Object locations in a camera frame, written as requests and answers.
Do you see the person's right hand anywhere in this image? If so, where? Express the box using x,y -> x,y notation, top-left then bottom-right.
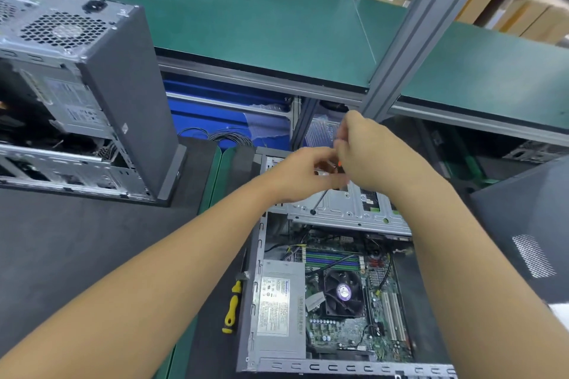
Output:
333,110 -> 446,200

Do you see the person's left hand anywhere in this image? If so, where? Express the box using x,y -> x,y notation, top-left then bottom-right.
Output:
262,145 -> 350,207

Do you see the orange-handled long tool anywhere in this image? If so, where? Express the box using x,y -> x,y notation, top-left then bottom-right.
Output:
311,154 -> 344,214

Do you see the dark grey computer case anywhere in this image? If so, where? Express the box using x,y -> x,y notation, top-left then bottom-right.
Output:
233,147 -> 459,379

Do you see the black CPU fan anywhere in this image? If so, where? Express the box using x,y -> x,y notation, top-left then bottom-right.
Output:
320,266 -> 367,320

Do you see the yellow black handled screwdriver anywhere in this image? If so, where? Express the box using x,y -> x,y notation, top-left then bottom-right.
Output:
222,278 -> 244,335

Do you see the distant computer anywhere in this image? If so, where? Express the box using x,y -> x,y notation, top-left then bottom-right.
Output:
505,139 -> 569,166

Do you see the green motherboard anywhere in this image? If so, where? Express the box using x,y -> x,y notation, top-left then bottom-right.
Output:
302,241 -> 414,365

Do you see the grey case side panel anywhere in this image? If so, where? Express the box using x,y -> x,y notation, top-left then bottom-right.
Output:
466,156 -> 569,309

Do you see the silver computer case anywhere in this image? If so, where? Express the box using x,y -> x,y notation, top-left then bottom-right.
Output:
0,0 -> 188,207

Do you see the person's left forearm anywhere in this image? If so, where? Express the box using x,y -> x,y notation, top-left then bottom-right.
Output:
0,181 -> 286,379

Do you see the person's right forearm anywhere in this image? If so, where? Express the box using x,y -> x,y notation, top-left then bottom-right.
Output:
391,168 -> 569,379

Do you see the clear plastic bag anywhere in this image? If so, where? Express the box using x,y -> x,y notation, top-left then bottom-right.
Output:
302,112 -> 343,149

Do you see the blue plastic crate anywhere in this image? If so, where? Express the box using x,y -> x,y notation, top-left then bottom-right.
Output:
162,72 -> 295,152

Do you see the silver power supply unit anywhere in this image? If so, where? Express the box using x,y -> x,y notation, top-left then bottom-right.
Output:
247,259 -> 308,368

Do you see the long green workbench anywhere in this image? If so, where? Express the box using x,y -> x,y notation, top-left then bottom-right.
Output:
0,0 -> 569,146

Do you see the thick aluminium frame post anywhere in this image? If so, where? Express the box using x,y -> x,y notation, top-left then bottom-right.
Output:
360,0 -> 506,122

